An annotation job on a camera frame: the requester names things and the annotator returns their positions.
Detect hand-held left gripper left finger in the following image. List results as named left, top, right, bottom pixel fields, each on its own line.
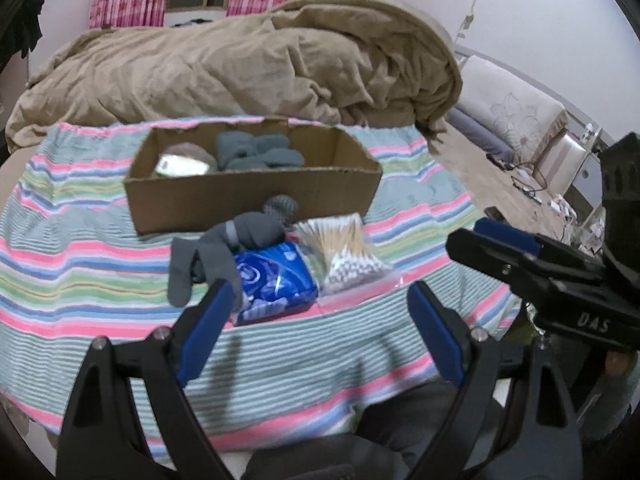
left=55, top=280, right=237, bottom=480

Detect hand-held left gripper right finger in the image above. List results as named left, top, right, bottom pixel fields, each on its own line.
left=406, top=282, right=584, bottom=480

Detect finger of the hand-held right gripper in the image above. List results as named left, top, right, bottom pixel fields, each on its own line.
left=473, top=219, right=605, bottom=275
left=445, top=229, right=610, bottom=308

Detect dark grey socks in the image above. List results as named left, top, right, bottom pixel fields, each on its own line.
left=169, top=211, right=289, bottom=307

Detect blue tissue packet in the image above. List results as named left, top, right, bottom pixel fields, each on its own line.
left=231, top=241, right=320, bottom=327

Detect bag of cotton swabs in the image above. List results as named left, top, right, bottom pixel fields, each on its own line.
left=294, top=213, right=404, bottom=311

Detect brown cardboard box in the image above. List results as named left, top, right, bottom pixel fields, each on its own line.
left=123, top=119, right=384, bottom=235

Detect white appliance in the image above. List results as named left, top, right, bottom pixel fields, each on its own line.
left=532, top=129, right=592, bottom=197

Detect grey pillow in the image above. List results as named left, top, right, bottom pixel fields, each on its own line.
left=444, top=107, right=516, bottom=164

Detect person's dark trousers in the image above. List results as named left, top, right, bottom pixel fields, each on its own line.
left=240, top=379, right=507, bottom=480

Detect white flower pillow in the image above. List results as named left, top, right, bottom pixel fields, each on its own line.
left=456, top=55, right=569, bottom=162

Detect striped bed sheet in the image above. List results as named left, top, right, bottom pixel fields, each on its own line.
left=0, top=117, right=527, bottom=457

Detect grey knit sock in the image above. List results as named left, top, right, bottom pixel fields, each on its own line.
left=261, top=195, right=301, bottom=229

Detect shiny white packet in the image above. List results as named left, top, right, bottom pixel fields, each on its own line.
left=155, top=154, right=212, bottom=177

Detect beige knit item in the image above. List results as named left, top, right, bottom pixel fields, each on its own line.
left=156, top=142, right=219, bottom=171

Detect teal grey folded socks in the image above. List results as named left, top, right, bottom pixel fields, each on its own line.
left=216, top=131, right=306, bottom=172

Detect tan blanket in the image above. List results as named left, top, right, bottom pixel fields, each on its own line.
left=5, top=0, right=464, bottom=154

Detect dark hanging cloth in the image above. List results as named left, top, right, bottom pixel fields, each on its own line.
left=0, top=0, right=47, bottom=77

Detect dark cable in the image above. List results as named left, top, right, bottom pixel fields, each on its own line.
left=487, top=156, right=548, bottom=197

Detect white metal bed rail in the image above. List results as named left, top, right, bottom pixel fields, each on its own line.
left=452, top=42, right=617, bottom=147

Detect white wall cord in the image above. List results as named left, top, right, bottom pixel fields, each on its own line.
left=457, top=0, right=490, bottom=43

